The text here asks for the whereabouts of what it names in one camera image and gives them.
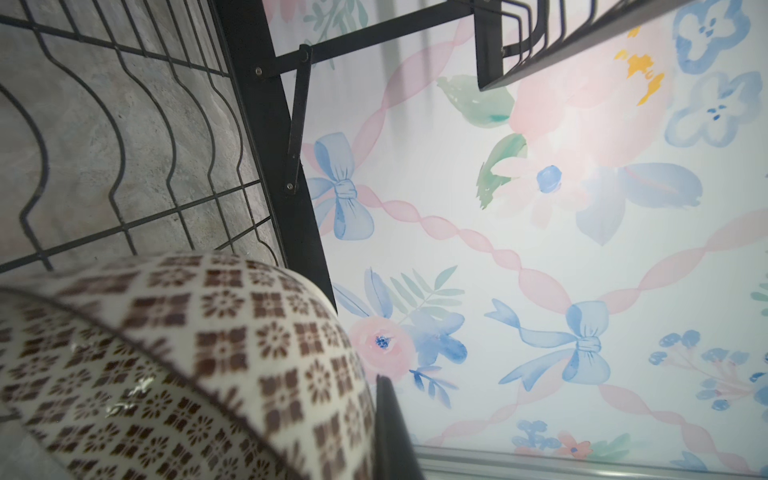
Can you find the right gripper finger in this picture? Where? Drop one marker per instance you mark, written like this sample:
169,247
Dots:
395,458

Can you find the brown checker pattern bowl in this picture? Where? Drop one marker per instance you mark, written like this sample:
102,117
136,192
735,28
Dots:
185,366

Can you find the black wire dish rack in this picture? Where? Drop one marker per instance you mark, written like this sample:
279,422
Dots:
273,128

